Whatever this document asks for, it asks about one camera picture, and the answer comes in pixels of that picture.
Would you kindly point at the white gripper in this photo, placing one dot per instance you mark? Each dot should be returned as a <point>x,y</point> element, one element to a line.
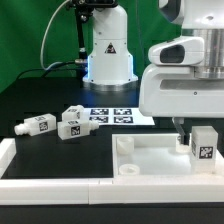
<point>170,87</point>

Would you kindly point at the white square table top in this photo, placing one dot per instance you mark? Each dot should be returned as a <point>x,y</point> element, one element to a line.
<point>149,155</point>

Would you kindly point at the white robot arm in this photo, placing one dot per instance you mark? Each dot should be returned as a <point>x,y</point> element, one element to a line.
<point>110,63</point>

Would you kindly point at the white tag sheet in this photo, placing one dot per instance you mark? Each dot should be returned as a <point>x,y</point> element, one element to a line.
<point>118,116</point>

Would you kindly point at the white U-shaped fence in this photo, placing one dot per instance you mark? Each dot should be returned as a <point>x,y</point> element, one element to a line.
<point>114,190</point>

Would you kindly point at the black camera stand pole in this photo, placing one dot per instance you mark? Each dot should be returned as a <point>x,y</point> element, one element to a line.
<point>82,15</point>

